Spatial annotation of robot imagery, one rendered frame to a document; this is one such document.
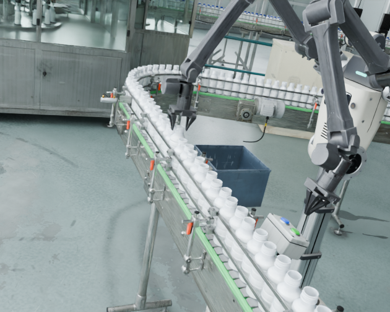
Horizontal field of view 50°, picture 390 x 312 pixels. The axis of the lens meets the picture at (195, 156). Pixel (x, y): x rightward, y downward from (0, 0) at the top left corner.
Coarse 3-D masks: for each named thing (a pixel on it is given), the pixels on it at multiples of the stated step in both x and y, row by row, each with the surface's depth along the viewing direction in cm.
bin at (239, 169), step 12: (204, 144) 229; (216, 156) 235; (228, 156) 238; (240, 156) 241; (252, 156) 229; (216, 168) 238; (228, 168) 241; (240, 168) 241; (252, 168) 229; (264, 168) 218; (228, 180) 206; (240, 180) 209; (252, 180) 212; (264, 180) 214; (240, 192) 212; (252, 192) 215; (264, 192) 218; (240, 204) 216; (252, 204) 219
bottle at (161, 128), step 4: (164, 120) 189; (168, 120) 189; (164, 124) 189; (160, 128) 190; (164, 128) 189; (160, 132) 190; (156, 140) 193; (160, 140) 191; (160, 144) 192; (156, 148) 194
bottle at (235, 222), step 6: (240, 210) 128; (246, 210) 127; (234, 216) 128; (240, 216) 125; (246, 216) 126; (234, 222) 126; (240, 222) 125; (234, 228) 126; (228, 234) 128; (228, 240) 128; (228, 246) 128
